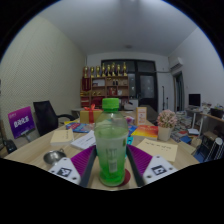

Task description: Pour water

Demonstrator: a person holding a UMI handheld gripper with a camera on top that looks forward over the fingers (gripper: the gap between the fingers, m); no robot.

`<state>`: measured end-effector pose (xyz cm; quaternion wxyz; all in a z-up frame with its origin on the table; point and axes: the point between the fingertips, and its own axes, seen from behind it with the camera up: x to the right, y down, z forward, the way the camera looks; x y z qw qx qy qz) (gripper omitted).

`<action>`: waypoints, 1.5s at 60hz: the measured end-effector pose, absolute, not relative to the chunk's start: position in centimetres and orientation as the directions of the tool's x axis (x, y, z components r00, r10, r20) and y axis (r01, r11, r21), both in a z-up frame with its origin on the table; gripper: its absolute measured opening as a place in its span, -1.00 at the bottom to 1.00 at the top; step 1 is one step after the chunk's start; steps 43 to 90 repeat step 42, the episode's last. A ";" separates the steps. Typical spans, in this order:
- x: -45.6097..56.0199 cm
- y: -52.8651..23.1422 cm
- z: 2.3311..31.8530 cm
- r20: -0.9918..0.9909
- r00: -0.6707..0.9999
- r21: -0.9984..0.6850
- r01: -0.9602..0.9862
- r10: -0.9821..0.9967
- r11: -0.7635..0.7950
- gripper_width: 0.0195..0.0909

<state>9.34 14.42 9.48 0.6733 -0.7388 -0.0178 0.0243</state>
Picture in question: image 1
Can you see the white paper sheet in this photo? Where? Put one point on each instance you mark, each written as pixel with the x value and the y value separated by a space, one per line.
pixel 84 141

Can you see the cream book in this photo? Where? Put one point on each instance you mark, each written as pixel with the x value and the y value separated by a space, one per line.
pixel 62 136

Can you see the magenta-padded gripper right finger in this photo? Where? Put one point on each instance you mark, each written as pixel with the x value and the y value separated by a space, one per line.
pixel 149 164

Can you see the purple sign board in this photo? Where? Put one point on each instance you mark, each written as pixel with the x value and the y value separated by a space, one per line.
pixel 21 122

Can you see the colourful magazine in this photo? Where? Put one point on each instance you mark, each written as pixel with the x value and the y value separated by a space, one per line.
pixel 79 126

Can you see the wall air conditioner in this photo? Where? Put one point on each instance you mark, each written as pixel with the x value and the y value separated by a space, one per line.
pixel 176 62

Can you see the white orange standing card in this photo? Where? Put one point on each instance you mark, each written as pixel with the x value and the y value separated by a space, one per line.
pixel 141 115

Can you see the computer monitor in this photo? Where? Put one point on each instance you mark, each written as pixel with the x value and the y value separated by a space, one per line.
pixel 194 99

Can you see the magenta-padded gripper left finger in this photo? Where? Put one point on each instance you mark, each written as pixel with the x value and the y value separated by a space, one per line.
pixel 74 164

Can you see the yellow envelope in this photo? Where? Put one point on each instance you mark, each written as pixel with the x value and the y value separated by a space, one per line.
pixel 158 148

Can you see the orange yellow booklet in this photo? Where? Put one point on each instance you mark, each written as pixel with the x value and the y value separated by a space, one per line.
pixel 145 131

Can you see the pink flowers in white pot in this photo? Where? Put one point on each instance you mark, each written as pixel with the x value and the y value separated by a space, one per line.
pixel 166 124

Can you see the black office chair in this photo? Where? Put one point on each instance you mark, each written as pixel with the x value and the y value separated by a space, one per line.
pixel 46 117

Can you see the green-capped clear drink bottle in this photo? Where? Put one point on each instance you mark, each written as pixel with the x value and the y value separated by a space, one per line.
pixel 111 146

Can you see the flat round red coaster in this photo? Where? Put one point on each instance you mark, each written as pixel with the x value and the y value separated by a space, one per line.
pixel 126 178

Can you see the side desk with clutter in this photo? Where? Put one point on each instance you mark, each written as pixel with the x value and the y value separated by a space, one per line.
pixel 202 130

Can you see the wooden shelf unit with trophies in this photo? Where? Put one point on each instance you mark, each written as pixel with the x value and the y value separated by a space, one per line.
pixel 104 86

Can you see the small metal bowl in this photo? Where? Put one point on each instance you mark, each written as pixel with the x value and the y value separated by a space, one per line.
pixel 53 156

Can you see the yellow gift box red ribbon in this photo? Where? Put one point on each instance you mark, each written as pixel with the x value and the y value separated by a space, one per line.
pixel 89 115

